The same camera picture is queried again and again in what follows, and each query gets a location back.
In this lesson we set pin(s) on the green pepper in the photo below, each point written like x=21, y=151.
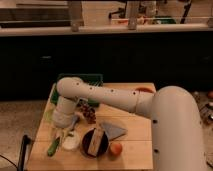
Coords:
x=52, y=149

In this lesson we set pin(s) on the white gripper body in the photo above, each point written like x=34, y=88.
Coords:
x=61, y=132

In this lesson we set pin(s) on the light green small cup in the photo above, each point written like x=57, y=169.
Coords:
x=48, y=115

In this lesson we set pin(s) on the wooden block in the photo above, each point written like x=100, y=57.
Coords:
x=95, y=142

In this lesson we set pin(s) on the orange fruit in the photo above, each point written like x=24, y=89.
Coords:
x=115, y=148

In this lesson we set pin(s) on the red grapes bunch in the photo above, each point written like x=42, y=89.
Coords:
x=88, y=113

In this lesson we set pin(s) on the green plastic tray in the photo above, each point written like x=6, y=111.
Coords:
x=91, y=79

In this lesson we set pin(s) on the blue folded cloth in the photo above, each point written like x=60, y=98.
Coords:
x=112, y=131

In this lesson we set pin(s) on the black chair frame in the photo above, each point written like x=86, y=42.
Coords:
x=25, y=145

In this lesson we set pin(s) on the orange plate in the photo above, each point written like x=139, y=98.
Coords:
x=144, y=89

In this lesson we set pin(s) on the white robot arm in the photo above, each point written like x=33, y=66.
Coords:
x=177, y=136

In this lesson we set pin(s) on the black round bowl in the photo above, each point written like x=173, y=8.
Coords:
x=86, y=142

